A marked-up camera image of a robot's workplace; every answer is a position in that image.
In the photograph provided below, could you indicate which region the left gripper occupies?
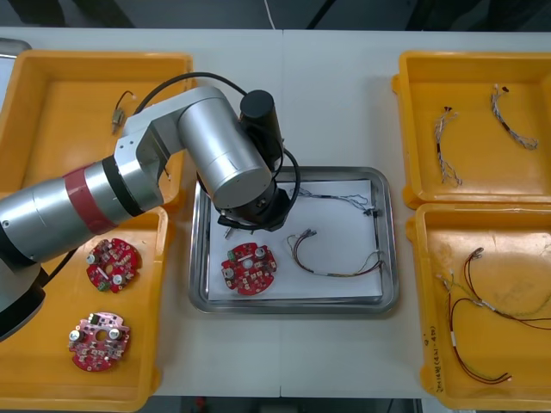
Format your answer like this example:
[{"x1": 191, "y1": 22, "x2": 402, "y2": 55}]
[{"x1": 217, "y1": 188, "x2": 293, "y2": 233}]

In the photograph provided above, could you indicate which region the round red circuit board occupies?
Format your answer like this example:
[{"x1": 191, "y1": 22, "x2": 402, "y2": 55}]
[
  {"x1": 67, "y1": 311, "x2": 133, "y2": 371},
  {"x1": 220, "y1": 242, "x2": 278, "y2": 297},
  {"x1": 85, "y1": 237, "x2": 143, "y2": 293}
]

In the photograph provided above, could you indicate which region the multicoloured wire harness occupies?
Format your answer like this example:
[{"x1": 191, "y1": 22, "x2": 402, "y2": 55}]
[{"x1": 286, "y1": 229, "x2": 387, "y2": 276}]

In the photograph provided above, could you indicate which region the blue-white wire harness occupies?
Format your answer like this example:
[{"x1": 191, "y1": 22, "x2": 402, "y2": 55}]
[
  {"x1": 490, "y1": 85, "x2": 539, "y2": 151},
  {"x1": 434, "y1": 108, "x2": 464, "y2": 188},
  {"x1": 290, "y1": 187, "x2": 384, "y2": 219}
]

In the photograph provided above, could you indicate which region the white sheet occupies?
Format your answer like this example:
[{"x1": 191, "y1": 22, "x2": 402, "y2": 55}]
[
  {"x1": 0, "y1": 58, "x2": 17, "y2": 114},
  {"x1": 206, "y1": 179, "x2": 384, "y2": 301}
]

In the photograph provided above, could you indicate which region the steel tray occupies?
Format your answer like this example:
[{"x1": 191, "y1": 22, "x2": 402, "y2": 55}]
[
  {"x1": 188, "y1": 166, "x2": 399, "y2": 318},
  {"x1": 0, "y1": 37, "x2": 34, "y2": 115}
]

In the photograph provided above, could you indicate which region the group of metal solenoids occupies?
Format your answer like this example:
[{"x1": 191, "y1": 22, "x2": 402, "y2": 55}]
[{"x1": 110, "y1": 89, "x2": 173, "y2": 182}]

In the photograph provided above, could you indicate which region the yellow-orange plastic bin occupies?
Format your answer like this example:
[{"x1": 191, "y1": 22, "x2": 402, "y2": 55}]
[
  {"x1": 390, "y1": 50, "x2": 551, "y2": 206},
  {"x1": 0, "y1": 49, "x2": 199, "y2": 212},
  {"x1": 405, "y1": 201, "x2": 551, "y2": 410},
  {"x1": 0, "y1": 202, "x2": 177, "y2": 413}
]

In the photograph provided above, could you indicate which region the red wire harness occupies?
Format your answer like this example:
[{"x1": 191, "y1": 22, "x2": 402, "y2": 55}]
[{"x1": 462, "y1": 247, "x2": 551, "y2": 330}]

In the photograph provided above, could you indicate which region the red-black wire harness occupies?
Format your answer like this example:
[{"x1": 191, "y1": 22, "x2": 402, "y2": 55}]
[{"x1": 447, "y1": 296, "x2": 514, "y2": 383}]

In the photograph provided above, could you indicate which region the green-yellow wire harness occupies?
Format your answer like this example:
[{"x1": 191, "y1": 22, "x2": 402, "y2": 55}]
[{"x1": 437, "y1": 268, "x2": 551, "y2": 322}]

